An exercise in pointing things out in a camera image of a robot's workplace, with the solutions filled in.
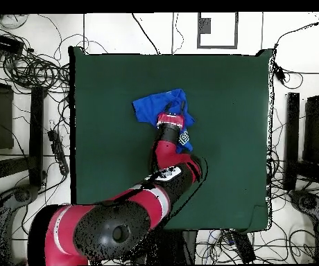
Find dark green table cloth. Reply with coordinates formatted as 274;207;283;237
68;46;274;233

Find grey square frame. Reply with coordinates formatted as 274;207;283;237
196;11;239;50

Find black frame stand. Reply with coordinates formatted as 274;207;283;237
283;70;319;192
0;62;46;195

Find black electronics box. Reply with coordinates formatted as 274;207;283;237
0;32;25;55

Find tangled black cables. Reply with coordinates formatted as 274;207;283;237
0;13;72;96
195;149;316;265

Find grey wheeled base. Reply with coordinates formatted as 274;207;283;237
288;189;319;232
0;184;41;265

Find black power adapter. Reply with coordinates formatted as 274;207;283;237
273;62;287;85

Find black power strip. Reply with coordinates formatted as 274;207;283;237
227;230;257;265
47;129;71;176

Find blue printed t-shirt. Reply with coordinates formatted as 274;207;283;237
132;88;196;154

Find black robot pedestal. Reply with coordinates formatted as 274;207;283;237
145;229;198;265

